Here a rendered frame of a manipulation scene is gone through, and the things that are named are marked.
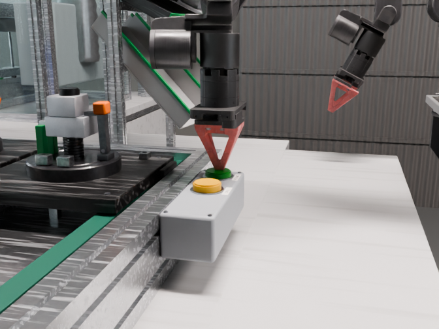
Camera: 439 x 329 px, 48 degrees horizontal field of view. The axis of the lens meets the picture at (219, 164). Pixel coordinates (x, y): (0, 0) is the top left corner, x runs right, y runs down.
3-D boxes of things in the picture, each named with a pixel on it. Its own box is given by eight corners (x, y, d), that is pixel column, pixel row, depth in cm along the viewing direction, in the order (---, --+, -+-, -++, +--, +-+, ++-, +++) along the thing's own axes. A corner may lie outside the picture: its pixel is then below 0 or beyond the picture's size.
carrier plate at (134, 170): (174, 166, 86) (174, 155, 85) (116, 215, 63) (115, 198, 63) (48, 159, 91) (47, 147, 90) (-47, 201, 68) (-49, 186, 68)
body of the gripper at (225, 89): (189, 122, 70) (188, 69, 68) (206, 111, 80) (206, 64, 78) (234, 124, 69) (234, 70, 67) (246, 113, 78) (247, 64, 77)
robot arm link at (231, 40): (240, 25, 68) (239, 25, 74) (189, 25, 68) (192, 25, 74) (239, 76, 70) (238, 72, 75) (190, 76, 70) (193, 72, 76)
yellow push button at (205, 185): (224, 192, 72) (224, 178, 71) (217, 200, 68) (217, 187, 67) (196, 190, 72) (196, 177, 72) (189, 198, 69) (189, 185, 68)
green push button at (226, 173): (233, 179, 78) (233, 167, 78) (228, 187, 74) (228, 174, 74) (208, 178, 79) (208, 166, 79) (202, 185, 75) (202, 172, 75)
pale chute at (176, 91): (206, 119, 111) (219, 106, 109) (179, 130, 99) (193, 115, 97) (125, 27, 113) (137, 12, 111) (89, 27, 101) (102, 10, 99)
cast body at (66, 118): (98, 132, 77) (95, 87, 75) (85, 138, 72) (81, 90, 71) (49, 130, 78) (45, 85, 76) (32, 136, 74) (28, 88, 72)
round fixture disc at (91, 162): (135, 160, 82) (134, 149, 81) (97, 185, 69) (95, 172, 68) (58, 156, 85) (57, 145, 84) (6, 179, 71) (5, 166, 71)
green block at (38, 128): (49, 156, 76) (46, 124, 75) (44, 158, 75) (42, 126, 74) (42, 156, 76) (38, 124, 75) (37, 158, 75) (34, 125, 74)
